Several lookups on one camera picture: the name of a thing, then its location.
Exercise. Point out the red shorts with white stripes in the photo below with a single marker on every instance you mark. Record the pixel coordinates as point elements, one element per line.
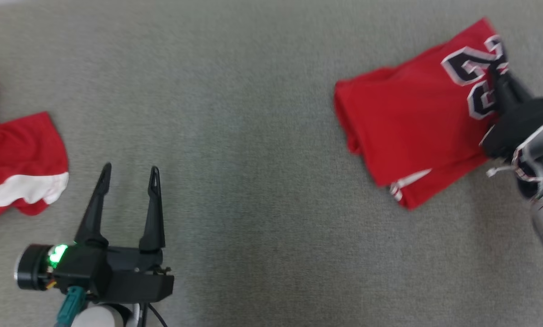
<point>22,150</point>

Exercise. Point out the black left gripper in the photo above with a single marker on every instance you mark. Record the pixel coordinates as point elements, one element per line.
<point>135,277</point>

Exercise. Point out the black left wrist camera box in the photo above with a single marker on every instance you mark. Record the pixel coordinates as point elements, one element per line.
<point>83,270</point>

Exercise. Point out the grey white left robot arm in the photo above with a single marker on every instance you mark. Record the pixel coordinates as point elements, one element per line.
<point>103,318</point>

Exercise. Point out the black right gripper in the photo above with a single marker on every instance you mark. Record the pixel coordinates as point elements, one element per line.
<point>521,120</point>

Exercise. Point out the red jersey with black number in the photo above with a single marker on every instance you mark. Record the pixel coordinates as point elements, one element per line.
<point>403,118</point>

